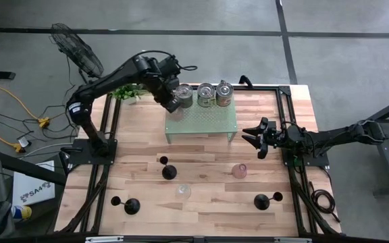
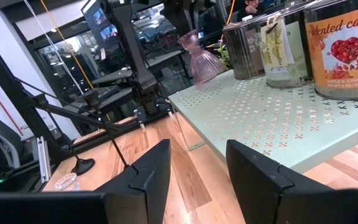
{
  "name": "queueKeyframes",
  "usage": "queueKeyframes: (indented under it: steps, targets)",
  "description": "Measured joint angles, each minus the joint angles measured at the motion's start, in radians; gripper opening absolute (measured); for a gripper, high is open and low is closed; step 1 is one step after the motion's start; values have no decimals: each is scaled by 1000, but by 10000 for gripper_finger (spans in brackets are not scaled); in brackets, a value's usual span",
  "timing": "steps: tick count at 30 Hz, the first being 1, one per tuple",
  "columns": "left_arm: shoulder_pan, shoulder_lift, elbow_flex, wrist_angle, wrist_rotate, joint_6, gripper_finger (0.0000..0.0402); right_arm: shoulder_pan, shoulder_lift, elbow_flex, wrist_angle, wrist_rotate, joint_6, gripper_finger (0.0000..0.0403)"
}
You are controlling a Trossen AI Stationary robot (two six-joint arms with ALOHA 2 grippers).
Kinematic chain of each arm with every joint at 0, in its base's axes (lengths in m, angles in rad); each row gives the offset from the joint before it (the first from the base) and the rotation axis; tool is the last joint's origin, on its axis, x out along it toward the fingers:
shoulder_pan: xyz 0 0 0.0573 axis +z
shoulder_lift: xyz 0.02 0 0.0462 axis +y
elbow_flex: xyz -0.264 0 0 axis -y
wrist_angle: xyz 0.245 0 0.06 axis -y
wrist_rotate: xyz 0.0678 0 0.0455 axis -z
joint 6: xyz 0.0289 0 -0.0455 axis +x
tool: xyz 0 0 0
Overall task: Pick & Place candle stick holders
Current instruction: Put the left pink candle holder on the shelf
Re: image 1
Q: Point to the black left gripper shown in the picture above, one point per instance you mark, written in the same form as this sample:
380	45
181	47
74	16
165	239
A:
165	87

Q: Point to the orange label candle tin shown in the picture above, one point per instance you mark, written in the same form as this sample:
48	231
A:
225	95

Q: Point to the green potted plant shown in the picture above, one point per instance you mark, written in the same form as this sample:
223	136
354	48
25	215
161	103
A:
127	92

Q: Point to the clear glass candle holder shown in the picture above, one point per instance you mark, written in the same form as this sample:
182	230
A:
183	191

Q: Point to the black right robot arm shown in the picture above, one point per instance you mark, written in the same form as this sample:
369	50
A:
336	138

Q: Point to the black desk with grey top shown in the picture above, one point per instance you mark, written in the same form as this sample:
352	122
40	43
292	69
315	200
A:
29	169

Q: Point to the green perforated metal riser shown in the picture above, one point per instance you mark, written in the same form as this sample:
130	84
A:
201	125

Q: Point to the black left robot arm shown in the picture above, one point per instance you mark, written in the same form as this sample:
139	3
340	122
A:
106	81

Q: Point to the black angled desk frame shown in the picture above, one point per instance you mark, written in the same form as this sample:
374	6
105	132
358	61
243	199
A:
387	158

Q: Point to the green label candle tin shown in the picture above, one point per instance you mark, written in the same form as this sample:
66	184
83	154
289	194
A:
206	96

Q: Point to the silver metal bracket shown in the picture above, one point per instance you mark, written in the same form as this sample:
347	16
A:
292	240
105	239

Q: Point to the silver ribbed candle tin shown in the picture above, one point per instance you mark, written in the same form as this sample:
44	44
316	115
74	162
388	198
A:
185	96

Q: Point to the black aluminium table frame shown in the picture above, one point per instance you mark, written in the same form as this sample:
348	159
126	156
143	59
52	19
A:
265	88

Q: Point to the black floor fan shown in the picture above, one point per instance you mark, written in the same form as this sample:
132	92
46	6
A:
76	50

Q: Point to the black metal candlestick holder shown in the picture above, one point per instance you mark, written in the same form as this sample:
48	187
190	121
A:
169	173
132	206
262	202

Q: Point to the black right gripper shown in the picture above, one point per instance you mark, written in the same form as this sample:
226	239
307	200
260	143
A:
273	136

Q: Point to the yellow and blue ball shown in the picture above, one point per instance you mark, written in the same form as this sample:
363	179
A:
24	212

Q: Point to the white printed box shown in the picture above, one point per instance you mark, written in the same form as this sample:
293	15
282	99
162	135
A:
32	189

